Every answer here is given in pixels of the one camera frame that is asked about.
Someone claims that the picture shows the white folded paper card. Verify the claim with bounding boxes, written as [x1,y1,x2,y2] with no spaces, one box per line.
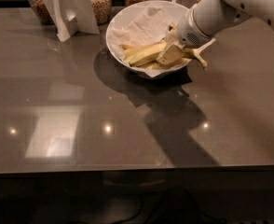
[43,0,100,42]

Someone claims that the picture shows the glass jar with light beans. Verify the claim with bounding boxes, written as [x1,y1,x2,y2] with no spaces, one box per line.
[90,0,112,25]

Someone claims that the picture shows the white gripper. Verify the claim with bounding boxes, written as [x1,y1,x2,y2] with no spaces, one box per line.
[156,7,212,65]

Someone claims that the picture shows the white paper towel in bowl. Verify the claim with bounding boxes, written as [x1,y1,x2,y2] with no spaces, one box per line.
[106,0,207,78]

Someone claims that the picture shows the glass jar with brown grains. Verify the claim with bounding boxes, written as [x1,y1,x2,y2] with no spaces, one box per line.
[28,0,54,25]

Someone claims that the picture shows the white ceramic bowl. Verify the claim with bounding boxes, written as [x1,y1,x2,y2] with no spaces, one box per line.
[105,0,197,79]

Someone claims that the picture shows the yellow banana bunch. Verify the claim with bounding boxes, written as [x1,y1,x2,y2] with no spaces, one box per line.
[120,22,209,71]

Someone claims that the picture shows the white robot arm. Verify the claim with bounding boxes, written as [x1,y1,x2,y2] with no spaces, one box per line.
[157,0,274,65]

